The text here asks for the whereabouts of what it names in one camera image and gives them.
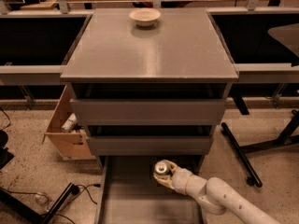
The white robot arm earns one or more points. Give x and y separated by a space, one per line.
214 195

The grey drawer cabinet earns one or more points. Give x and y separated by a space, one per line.
179 58

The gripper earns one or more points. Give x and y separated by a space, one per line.
180 178

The green soda can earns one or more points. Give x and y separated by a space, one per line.
162 168

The black stand leg left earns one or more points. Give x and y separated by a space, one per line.
36 207

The grey open bottom drawer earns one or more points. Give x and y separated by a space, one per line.
129 194

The grey middle drawer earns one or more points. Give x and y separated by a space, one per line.
153 145

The white ceramic bowl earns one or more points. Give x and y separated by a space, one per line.
145 17

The white item in box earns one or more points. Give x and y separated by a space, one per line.
69 123

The grey top drawer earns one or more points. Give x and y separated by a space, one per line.
119 112

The wooden box on floor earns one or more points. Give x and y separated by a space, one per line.
64 133

